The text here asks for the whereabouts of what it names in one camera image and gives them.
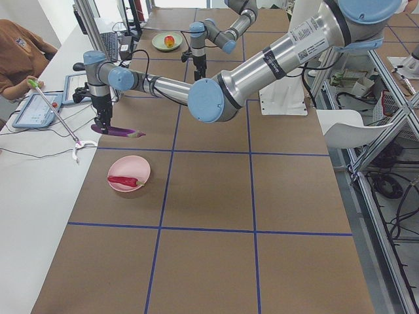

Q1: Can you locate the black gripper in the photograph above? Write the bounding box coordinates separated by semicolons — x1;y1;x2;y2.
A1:
181;48;207;80
73;83;113;131

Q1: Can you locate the purple eggplant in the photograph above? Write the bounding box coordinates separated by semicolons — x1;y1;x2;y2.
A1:
90;124;145;138

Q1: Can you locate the red pomegranate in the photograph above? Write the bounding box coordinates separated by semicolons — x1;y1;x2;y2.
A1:
164;35;175;48

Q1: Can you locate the red chili pepper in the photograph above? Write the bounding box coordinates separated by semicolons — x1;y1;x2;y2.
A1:
107;176;144;188

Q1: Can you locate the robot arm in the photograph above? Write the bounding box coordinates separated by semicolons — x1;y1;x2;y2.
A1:
73;1;406;137
181;0;258;81

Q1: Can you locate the far teach pendant tablet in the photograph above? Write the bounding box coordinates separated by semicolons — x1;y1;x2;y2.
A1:
62;71;87;105

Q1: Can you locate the teach pendant tablet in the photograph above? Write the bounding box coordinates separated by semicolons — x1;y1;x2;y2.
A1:
62;71;87;105
12;93;56;128

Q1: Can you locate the grey metal tool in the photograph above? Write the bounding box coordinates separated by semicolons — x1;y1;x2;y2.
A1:
28;79;98;164

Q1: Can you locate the light green plate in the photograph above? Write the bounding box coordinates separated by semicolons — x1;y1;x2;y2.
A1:
151;32;183;52

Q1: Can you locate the black power adapter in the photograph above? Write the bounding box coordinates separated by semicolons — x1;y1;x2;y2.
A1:
118;36;134;60

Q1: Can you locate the black keyboard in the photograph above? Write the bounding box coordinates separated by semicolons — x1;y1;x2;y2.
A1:
100;32;118;62

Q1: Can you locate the white side table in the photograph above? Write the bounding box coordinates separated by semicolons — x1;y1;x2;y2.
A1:
0;19;138;314

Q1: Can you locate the pink plate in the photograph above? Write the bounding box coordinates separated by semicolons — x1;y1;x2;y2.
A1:
107;156;151;192

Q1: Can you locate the near teach pendant tablet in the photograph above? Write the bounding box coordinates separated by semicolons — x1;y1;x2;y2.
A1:
12;93;56;128

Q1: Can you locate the seated person in brown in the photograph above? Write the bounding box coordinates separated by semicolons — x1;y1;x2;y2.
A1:
1;19;58;101

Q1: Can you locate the white plastic chair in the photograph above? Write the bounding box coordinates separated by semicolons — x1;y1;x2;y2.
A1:
316;109;393;148

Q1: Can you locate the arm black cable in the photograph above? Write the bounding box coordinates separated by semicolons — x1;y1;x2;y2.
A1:
117;49;194;107

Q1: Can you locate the thin black table cable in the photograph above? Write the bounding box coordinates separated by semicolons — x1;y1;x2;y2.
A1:
0;107;99;160

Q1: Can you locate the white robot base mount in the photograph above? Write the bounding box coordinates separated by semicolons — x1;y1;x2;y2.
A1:
259;77;308;116

